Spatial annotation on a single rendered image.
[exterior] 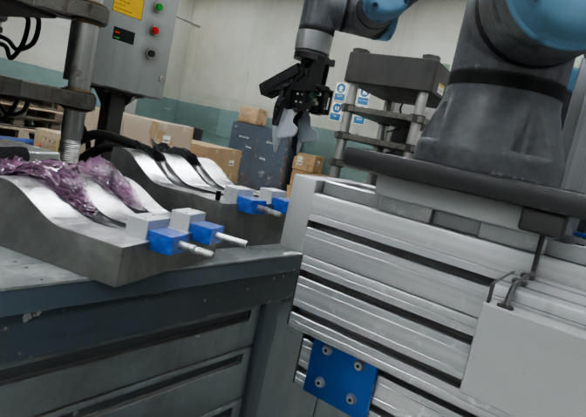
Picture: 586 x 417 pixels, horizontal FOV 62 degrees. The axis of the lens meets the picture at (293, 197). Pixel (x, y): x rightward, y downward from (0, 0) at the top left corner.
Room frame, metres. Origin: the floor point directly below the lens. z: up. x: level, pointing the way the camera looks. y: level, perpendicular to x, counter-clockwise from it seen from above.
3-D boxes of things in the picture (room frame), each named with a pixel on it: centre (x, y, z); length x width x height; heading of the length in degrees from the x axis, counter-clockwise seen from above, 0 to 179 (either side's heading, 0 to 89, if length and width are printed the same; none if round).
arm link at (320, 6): (1.04, 0.02, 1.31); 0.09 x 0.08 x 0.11; 94
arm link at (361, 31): (1.03, -0.08, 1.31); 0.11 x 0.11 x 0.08; 4
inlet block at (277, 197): (1.02, 0.01, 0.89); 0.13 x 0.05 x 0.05; 54
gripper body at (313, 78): (1.03, 0.02, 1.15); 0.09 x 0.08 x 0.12; 54
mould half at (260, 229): (1.15, 0.25, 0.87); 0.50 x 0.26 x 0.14; 54
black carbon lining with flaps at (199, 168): (1.13, 0.25, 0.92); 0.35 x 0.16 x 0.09; 54
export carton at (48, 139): (5.75, 2.79, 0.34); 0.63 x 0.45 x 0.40; 60
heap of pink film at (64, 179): (0.81, 0.39, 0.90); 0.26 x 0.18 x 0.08; 71
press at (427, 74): (5.54, -1.04, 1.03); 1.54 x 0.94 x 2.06; 150
